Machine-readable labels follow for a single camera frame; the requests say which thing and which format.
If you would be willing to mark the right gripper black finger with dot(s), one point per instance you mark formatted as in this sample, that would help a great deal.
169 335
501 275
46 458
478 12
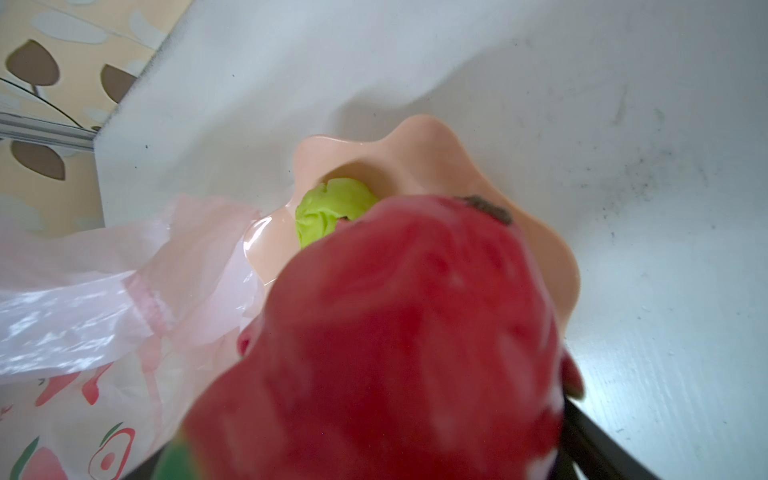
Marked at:
587 448

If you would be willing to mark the pink dragon fruit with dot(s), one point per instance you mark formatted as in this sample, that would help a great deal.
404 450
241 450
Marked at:
416 342

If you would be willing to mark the green pear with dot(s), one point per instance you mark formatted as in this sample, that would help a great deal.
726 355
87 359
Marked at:
321 208

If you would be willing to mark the pink plastic bag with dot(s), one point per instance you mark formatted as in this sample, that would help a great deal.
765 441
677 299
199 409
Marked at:
109 335

